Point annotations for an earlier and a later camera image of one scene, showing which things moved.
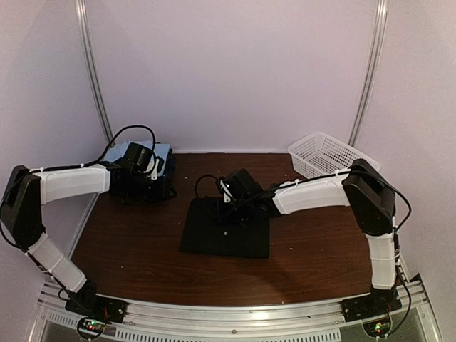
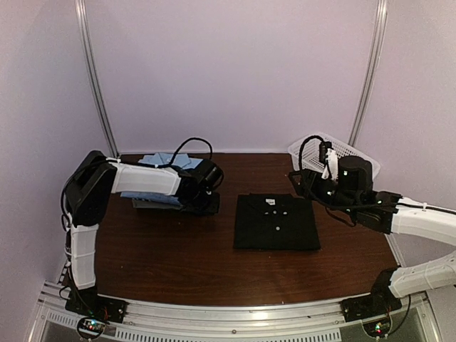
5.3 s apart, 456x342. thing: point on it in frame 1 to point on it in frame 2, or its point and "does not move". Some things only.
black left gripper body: [146, 192] to [201, 205]
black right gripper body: [239, 214] to [314, 193]
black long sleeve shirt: [212, 226] to [275, 221]
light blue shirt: [159, 150] to [174, 160]
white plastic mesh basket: [318, 155] does not move
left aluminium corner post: [87, 46] does not move
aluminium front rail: [416, 320] does not move
